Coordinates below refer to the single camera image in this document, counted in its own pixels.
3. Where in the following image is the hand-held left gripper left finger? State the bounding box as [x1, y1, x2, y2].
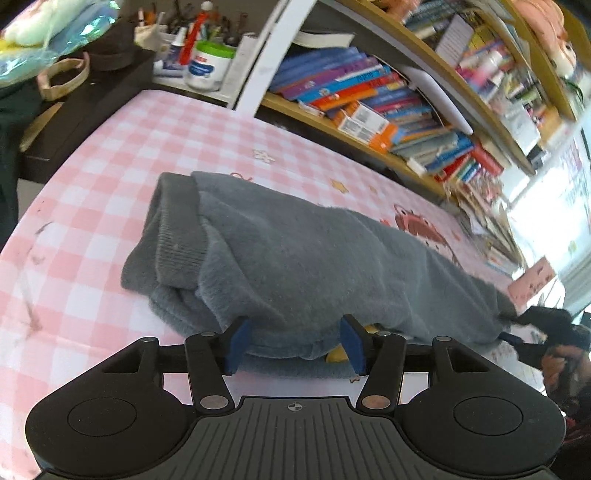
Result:
[99, 316, 253, 412]

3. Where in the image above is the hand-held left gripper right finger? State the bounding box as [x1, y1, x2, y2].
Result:
[339, 314, 492, 412]

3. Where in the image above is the grey fleece sweater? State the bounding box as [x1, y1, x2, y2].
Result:
[121, 171, 522, 366]

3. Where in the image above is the person's right hand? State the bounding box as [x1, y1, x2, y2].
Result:
[539, 344, 586, 411]

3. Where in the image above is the pink printed box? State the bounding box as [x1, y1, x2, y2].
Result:
[505, 256, 558, 312]

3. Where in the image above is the orange and white box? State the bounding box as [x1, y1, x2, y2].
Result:
[333, 99, 391, 143]

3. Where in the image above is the pink checkered bed sheet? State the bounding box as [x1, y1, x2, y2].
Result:
[0, 88, 560, 480]

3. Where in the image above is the wooden bookshelf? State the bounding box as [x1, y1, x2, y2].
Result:
[259, 0, 587, 206]

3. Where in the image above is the row of colourful books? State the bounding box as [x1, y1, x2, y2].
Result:
[268, 0, 561, 185]

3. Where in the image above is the white jar with green lid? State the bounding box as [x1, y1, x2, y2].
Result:
[185, 41, 236, 92]

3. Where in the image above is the pink plush doll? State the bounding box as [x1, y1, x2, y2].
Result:
[510, 0, 578, 77]

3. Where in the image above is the dark green cloth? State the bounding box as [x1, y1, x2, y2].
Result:
[0, 78, 44, 254]

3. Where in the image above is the small white bottle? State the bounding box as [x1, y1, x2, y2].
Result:
[169, 27, 190, 65]

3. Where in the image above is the thick white book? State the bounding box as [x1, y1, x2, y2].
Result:
[293, 28, 357, 48]

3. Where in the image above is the red and white tube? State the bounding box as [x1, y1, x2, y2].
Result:
[179, 1, 214, 66]

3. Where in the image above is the beige headband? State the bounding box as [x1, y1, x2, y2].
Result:
[37, 52, 90, 102]

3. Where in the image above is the black hat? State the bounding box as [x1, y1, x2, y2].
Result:
[85, 21, 137, 71]

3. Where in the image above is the green plastic bag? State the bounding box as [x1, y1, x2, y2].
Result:
[0, 0, 120, 86]

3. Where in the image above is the white bed frame post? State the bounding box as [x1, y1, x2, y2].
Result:
[235, 0, 319, 112]

